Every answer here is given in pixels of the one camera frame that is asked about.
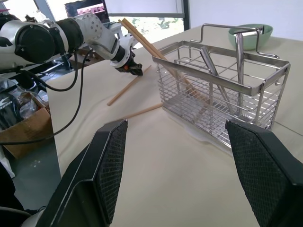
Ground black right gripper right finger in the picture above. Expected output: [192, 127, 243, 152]
[225, 119, 303, 227]

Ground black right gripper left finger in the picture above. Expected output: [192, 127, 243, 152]
[35, 119, 129, 227]

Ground wooden chopstick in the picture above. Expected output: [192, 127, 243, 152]
[105, 103, 164, 125]
[107, 65, 152, 106]
[121, 18, 211, 106]
[117, 20, 204, 106]

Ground metal spoon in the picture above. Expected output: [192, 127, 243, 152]
[199, 46, 237, 114]
[235, 32, 246, 116]

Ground brown cardboard box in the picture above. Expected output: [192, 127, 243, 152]
[68, 48, 106, 70]
[0, 104, 54, 159]

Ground laptop screen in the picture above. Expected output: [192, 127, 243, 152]
[65, 0, 108, 24]

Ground black bag with white print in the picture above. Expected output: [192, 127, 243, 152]
[0, 93, 21, 130]

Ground green bowl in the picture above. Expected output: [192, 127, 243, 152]
[228, 23, 274, 51]

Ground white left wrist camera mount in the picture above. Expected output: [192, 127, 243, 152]
[110, 33, 139, 69]

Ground black cable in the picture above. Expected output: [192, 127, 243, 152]
[19, 51, 79, 92]
[0, 48, 95, 145]

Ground steel wire basket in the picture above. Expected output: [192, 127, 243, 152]
[151, 23, 291, 158]

